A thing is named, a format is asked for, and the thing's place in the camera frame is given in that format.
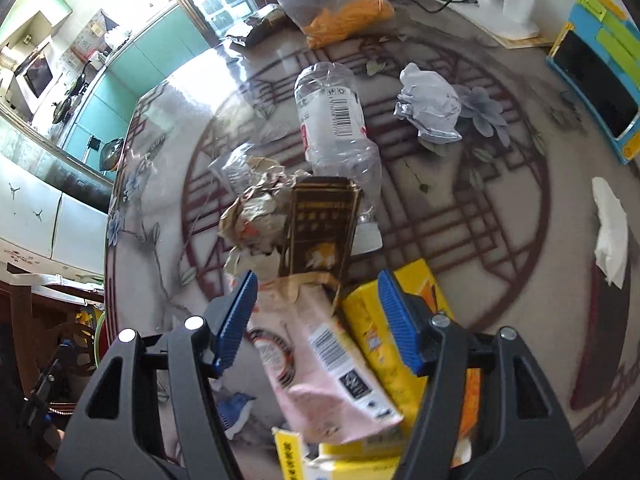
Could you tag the microwave oven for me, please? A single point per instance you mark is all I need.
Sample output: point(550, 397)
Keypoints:
point(35, 77)

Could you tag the grey floral tablecloth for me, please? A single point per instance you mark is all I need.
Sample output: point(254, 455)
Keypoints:
point(500, 240)

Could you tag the small clear wrapper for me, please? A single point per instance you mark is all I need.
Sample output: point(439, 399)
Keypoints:
point(227, 170)

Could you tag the brown paper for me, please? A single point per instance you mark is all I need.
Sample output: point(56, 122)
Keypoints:
point(255, 215)

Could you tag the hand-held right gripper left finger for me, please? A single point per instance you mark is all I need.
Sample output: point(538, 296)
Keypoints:
point(234, 322)

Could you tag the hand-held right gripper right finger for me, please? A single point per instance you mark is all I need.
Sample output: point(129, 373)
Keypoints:
point(400, 325)

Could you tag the plastic bag with orange strips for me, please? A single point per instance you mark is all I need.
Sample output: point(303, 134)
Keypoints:
point(345, 15)

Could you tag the crumpled white paper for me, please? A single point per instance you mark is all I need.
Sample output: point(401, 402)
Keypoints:
point(430, 105)

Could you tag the yellow orange packet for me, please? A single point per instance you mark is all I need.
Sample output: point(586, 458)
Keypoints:
point(372, 320)

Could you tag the clear snack packet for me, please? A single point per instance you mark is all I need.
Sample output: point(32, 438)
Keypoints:
point(330, 135)

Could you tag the dark flat box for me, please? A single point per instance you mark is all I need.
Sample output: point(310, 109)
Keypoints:
point(262, 27)

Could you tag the blue white wrapper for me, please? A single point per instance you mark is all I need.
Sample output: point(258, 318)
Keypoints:
point(235, 407)

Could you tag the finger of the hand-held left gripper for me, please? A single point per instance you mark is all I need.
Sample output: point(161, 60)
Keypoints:
point(47, 375)

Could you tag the red bin with green rim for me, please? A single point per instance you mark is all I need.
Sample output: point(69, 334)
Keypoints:
point(98, 332)

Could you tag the dark brown carton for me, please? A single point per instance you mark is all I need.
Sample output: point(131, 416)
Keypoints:
point(320, 230)

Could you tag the teal kitchen cabinets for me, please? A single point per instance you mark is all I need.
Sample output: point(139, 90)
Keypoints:
point(135, 70)

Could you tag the white paper cup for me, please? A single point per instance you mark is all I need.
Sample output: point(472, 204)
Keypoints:
point(517, 4)

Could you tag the blue yellow toy tablet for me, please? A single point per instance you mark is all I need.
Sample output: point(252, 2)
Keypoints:
point(600, 85)

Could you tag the yellow white carton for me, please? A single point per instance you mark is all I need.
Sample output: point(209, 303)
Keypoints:
point(345, 467)

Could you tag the white tissue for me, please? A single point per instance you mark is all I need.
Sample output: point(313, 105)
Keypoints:
point(610, 230)

